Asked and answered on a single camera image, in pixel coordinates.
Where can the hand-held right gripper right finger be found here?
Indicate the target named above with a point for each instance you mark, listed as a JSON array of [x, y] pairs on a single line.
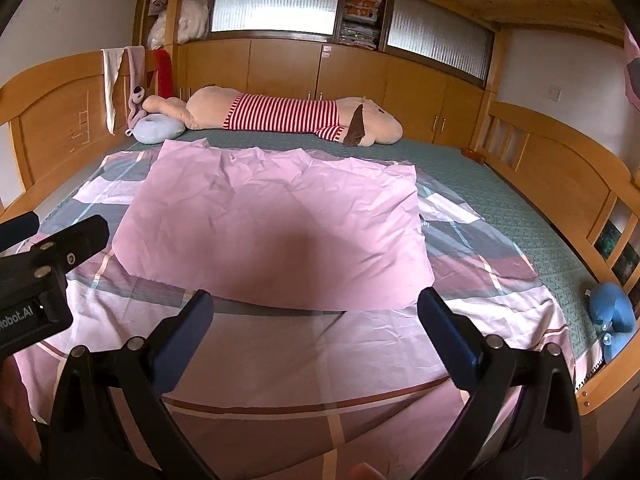
[[447, 340]]

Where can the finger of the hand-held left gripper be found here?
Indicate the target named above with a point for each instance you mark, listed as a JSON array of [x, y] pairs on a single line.
[[20, 227], [85, 232]]

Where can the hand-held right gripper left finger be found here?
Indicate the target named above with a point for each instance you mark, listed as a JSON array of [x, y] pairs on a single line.
[[185, 340]]

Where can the pink garment with black stripes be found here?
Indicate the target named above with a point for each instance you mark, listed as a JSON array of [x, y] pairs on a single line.
[[275, 220]]

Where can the person's left forearm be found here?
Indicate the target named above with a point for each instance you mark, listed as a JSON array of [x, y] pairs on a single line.
[[22, 410]]

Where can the pink and grey plaid blanket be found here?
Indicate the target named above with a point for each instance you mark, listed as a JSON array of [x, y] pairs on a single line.
[[500, 270]]

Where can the wooden headboard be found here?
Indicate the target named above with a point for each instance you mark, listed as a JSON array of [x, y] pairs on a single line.
[[50, 125]]

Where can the light blue neck pillow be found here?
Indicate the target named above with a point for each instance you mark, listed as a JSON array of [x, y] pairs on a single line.
[[155, 130]]

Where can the white hanging cloth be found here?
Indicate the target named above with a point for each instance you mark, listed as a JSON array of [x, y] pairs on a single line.
[[110, 85]]

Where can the green bed mat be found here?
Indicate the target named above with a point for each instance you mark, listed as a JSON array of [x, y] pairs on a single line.
[[525, 200]]

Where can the blue plush toy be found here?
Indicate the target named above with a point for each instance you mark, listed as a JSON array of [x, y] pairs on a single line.
[[612, 310]]

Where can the pink hanging garment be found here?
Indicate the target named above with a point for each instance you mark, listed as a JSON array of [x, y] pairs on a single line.
[[134, 65]]

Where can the red hanging cloth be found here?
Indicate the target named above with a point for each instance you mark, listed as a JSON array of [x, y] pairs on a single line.
[[163, 75]]

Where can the wooden footboard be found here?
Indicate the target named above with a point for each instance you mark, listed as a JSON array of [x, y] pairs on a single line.
[[550, 170]]

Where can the white bagged bedding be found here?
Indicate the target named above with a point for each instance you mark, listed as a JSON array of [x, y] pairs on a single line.
[[192, 20], [159, 32]]

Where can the plush dog in striped shirt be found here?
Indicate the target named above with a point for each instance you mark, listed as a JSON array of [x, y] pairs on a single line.
[[280, 110]]

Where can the frosted glass window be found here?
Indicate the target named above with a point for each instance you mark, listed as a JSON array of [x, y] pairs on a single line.
[[435, 30], [275, 7]]

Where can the stack of folded papers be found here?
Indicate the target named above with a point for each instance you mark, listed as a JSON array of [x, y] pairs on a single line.
[[357, 35]]

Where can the orange printed boxes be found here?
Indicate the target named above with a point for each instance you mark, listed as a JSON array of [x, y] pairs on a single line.
[[364, 5]]

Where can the wooden wall cabinets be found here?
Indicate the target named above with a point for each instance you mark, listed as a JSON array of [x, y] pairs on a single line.
[[285, 67]]

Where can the white wall switch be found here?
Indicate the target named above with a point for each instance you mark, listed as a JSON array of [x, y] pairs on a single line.
[[553, 91]]

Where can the pink wall hanging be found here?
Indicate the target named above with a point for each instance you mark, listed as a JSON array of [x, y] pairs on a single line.
[[632, 65]]

